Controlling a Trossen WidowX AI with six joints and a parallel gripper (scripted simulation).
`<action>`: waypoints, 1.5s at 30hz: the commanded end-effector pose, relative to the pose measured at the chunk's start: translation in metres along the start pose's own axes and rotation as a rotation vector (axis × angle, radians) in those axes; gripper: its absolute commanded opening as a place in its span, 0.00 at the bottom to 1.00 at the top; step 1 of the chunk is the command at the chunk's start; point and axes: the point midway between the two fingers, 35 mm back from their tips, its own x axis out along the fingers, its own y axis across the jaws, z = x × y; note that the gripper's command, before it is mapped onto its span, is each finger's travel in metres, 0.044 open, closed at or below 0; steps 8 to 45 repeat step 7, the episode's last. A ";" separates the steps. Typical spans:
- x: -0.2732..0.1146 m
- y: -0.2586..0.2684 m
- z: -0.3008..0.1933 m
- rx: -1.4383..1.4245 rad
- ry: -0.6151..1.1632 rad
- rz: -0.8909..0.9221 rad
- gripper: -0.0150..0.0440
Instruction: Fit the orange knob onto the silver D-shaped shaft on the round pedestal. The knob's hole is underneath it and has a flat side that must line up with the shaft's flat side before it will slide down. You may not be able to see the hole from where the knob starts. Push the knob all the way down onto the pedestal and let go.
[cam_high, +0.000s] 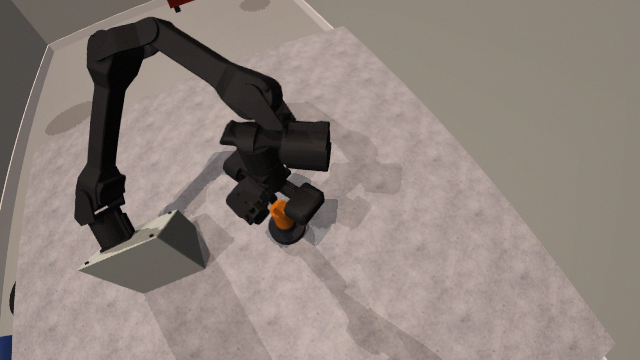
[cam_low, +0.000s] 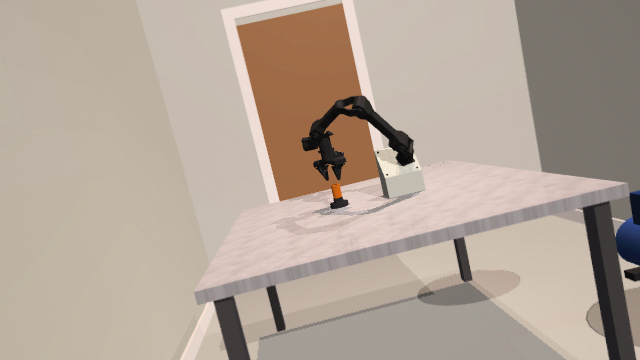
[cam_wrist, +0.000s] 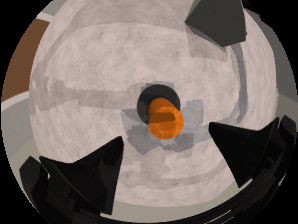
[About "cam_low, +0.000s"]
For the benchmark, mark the orange knob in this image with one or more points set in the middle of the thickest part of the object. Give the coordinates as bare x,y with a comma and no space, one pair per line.
336,191

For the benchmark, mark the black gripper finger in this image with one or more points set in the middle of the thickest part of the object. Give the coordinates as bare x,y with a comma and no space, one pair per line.
337,170
323,170

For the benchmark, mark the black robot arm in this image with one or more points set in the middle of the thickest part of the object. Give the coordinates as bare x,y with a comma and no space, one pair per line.
362,109

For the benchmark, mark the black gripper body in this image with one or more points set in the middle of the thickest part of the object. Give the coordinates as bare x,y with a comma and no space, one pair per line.
328,158

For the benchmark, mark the black round pedestal with silver shaft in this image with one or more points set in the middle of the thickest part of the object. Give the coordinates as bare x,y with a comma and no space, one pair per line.
339,203

